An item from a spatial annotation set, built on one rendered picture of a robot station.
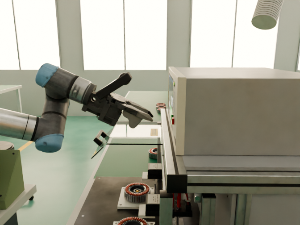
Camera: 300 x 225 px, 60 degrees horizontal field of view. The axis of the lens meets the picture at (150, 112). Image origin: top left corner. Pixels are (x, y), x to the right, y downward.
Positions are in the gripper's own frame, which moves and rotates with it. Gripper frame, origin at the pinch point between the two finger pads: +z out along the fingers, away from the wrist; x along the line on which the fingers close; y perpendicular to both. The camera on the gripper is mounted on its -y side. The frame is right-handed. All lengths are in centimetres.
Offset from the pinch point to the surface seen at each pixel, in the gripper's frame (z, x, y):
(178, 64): 47, -469, -13
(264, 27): 54, -111, -63
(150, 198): 11.5, 3.5, 24.3
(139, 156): 11, -70, 43
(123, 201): 7.0, -17.0, 41.7
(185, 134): 9.2, 14.0, -2.5
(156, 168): 13.2, -19.1, 23.5
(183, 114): 6.2, 14.3, -7.1
